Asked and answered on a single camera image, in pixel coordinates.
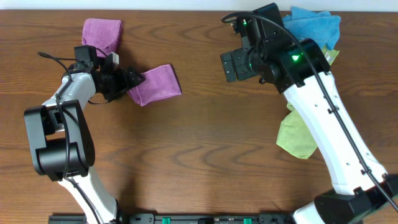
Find right black cable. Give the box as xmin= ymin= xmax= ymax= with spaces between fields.
xmin=221 ymin=11 xmax=398 ymax=214

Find left black cable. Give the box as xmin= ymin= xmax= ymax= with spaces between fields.
xmin=37 ymin=47 xmax=108 ymax=224

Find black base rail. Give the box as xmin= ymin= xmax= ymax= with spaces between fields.
xmin=47 ymin=212 xmax=299 ymax=224

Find black cable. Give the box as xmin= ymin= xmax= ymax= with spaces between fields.
xmin=37 ymin=47 xmax=108 ymax=224
xmin=221 ymin=11 xmax=398 ymax=214

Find crumpled green cloth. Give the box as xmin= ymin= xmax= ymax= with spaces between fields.
xmin=276 ymin=103 xmax=317 ymax=159

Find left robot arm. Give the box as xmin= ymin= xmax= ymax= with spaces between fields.
xmin=24 ymin=45 xmax=146 ymax=223

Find purple microfiber cloth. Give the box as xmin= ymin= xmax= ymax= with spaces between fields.
xmin=127 ymin=64 xmax=182 ymax=106

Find folded purple cloth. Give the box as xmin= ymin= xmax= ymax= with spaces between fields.
xmin=81 ymin=18 xmax=123 ymax=57

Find blue microfiber cloth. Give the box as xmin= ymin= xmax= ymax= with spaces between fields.
xmin=282 ymin=7 xmax=341 ymax=50

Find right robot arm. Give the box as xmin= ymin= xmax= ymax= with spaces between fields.
xmin=221 ymin=3 xmax=397 ymax=223

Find flat green cloth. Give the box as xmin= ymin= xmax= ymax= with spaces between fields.
xmin=322 ymin=46 xmax=340 ymax=65

